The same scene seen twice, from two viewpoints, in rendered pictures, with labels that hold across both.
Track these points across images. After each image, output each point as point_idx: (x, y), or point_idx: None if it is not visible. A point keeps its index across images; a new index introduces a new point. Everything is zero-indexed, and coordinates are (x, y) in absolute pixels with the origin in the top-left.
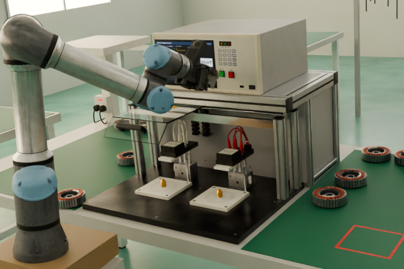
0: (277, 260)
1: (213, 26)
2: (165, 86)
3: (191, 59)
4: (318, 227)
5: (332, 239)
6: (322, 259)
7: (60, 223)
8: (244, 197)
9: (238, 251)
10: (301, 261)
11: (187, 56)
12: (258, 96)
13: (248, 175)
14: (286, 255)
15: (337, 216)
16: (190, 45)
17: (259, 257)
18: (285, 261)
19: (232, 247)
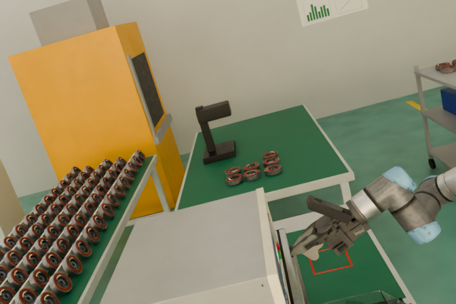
0: (397, 275)
1: (187, 260)
2: (425, 178)
3: (340, 207)
4: (334, 284)
5: (343, 271)
6: (372, 261)
7: None
8: None
9: (410, 296)
10: (385, 266)
11: (337, 209)
12: (285, 245)
13: None
14: (387, 275)
15: (307, 287)
16: (322, 205)
17: (404, 283)
18: (393, 272)
19: (409, 302)
